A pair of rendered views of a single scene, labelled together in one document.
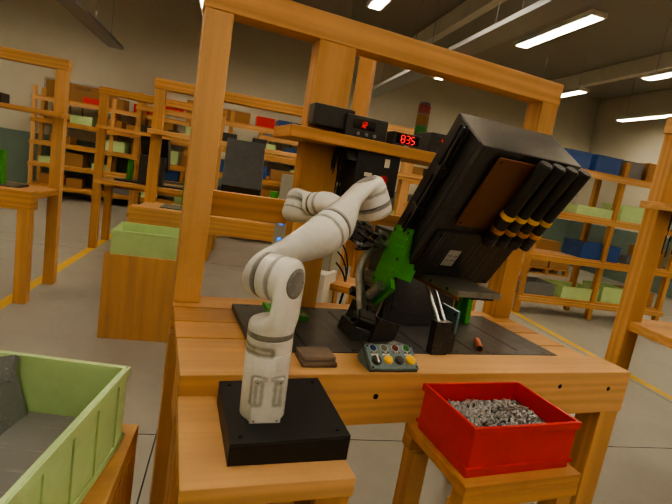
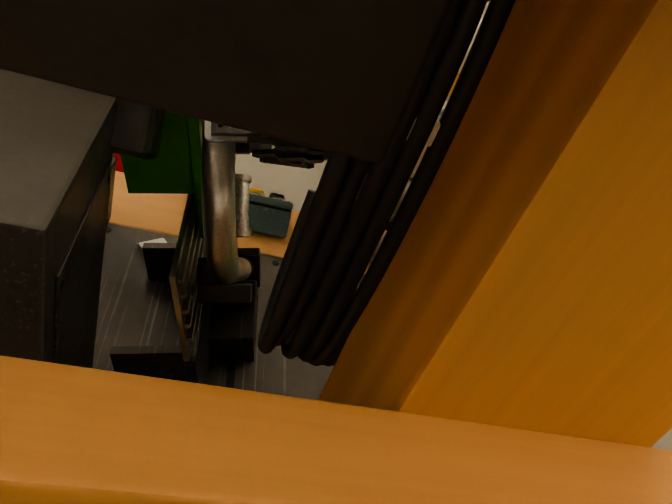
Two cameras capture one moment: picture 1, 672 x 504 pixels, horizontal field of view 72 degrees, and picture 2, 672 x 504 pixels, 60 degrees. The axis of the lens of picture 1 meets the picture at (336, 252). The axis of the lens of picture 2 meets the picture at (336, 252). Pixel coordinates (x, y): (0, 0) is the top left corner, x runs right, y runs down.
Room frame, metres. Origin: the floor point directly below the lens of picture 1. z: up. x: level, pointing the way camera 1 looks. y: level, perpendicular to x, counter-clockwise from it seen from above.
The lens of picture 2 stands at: (2.01, 0.04, 1.47)
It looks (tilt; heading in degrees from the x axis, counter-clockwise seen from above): 36 degrees down; 185
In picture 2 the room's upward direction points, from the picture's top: 22 degrees clockwise
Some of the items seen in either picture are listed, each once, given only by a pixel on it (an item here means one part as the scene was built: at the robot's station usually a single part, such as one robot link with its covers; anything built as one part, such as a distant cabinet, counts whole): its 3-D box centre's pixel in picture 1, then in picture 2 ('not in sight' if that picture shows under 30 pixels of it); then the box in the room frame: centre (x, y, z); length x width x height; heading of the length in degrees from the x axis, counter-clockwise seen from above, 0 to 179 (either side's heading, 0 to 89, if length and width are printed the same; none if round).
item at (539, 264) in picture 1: (538, 254); not in sight; (10.77, -4.64, 0.37); 1.20 x 0.81 x 0.74; 106
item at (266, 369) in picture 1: (266, 372); not in sight; (0.89, 0.10, 0.99); 0.09 x 0.09 x 0.17; 17
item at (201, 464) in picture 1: (257, 441); not in sight; (0.89, 0.10, 0.83); 0.32 x 0.32 x 0.04; 20
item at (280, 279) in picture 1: (275, 297); not in sight; (0.88, 0.10, 1.15); 0.09 x 0.09 x 0.17; 62
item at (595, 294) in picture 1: (595, 238); not in sight; (6.62, -3.59, 1.14); 2.45 x 0.55 x 2.28; 104
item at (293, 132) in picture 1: (394, 152); not in sight; (1.84, -0.16, 1.52); 0.90 x 0.25 x 0.04; 112
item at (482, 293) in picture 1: (442, 280); not in sight; (1.53, -0.37, 1.11); 0.39 x 0.16 x 0.03; 22
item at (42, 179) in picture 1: (112, 152); not in sight; (10.03, 5.07, 1.11); 3.01 x 0.54 x 2.23; 104
